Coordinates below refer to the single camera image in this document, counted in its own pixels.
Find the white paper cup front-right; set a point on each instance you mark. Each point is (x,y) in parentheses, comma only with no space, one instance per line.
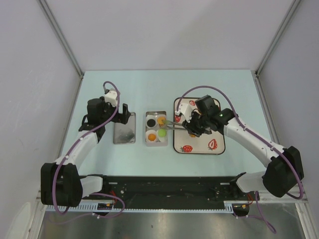
(162,139)

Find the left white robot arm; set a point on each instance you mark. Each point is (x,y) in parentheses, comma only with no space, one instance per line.
(74,159)

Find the aluminium frame post right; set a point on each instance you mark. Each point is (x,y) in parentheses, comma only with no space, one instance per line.
(278,35)

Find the silver tin box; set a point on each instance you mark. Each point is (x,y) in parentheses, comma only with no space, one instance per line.
(156,144)

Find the black round cookie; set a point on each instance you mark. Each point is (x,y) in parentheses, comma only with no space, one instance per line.
(151,123)

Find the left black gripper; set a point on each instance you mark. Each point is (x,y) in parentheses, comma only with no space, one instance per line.
(122,118)

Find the brown ridged cookie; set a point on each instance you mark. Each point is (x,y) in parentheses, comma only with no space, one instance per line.
(152,137)

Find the metal tongs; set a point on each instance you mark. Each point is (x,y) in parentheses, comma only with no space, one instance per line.
(178,126)

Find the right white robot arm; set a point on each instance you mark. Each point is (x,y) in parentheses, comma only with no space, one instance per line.
(283,165)

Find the white paper cup back-right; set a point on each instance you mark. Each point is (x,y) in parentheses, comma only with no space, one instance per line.
(159,116)

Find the aluminium frame post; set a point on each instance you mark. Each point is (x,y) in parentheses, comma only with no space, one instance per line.
(278,35)
(48,13)

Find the silver tin lid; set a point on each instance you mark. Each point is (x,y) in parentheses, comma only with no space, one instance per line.
(125,133)

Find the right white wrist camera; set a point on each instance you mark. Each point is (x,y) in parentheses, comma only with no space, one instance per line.
(184,110)

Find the strawberry pattern tray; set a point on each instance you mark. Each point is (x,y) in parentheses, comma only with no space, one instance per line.
(185,143)

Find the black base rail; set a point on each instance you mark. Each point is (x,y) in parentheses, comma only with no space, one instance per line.
(154,193)

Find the white paper cup front-left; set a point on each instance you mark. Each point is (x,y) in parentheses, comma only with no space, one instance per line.
(148,132)

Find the green round cookie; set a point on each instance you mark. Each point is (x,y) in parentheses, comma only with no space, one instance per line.
(161,133)

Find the aluminium frame post left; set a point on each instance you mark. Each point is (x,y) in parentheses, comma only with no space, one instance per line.
(48,13)

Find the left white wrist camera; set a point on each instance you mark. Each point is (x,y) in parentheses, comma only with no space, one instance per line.
(111,95)

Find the tan round cookie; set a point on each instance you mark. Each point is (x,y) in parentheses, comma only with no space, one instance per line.
(161,120)

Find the white paper cup back-left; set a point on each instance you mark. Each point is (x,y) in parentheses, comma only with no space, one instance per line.
(151,117)

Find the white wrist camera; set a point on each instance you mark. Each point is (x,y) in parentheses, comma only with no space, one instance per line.
(184,110)
(111,95)

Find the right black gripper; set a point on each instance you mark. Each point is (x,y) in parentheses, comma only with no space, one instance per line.
(193,131)

